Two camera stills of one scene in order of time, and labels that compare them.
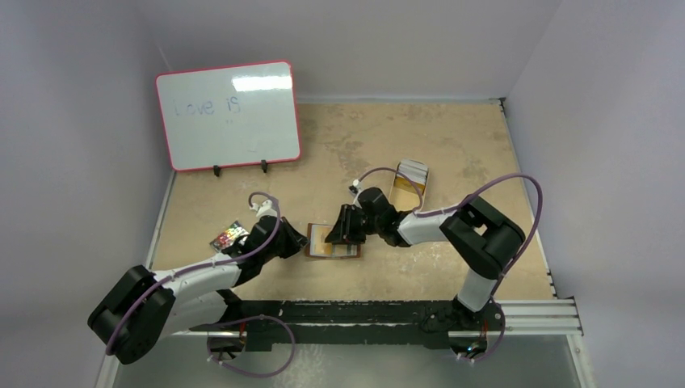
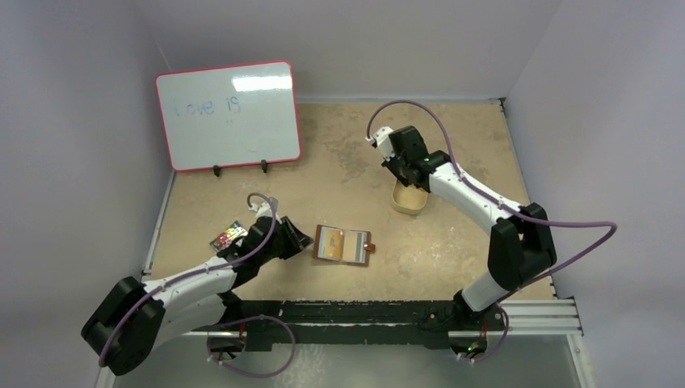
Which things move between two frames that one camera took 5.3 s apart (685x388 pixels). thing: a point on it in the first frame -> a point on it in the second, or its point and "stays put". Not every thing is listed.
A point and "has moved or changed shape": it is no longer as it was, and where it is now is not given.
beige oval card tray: (409, 184) stays put
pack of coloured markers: (227, 238) stays put
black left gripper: (296, 241) stays put
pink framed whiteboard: (229, 115) stays put
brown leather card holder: (317, 246) has moved or changed shape
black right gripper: (351, 224) -> (405, 175)
